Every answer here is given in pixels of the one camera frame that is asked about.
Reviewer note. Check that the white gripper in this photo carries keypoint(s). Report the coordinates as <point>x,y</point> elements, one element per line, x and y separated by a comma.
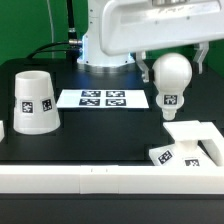
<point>128,26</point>

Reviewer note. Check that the white lamp bulb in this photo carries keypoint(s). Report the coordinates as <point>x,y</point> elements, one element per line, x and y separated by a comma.
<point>172,74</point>

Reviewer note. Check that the white lamp base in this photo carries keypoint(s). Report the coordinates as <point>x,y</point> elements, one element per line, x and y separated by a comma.
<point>187,149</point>

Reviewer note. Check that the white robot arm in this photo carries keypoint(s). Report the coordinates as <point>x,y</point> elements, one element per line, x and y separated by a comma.
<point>93,57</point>

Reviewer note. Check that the white lamp shade cone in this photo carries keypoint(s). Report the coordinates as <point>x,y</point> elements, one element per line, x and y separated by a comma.
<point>35,110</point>

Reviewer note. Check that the white right fence bar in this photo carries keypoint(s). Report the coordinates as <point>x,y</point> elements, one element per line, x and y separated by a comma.
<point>214,143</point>

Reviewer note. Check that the white fence bar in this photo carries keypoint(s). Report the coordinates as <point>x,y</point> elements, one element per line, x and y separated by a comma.
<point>214,143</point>
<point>110,180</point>

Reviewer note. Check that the white marker sheet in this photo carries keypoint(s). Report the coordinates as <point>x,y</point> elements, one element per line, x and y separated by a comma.
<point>134,99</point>

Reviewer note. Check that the white left fence block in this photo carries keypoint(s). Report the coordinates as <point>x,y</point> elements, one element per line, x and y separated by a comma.
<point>2,133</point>

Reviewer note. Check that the white front fence bar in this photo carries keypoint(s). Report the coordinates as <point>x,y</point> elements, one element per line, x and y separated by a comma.
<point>110,180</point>

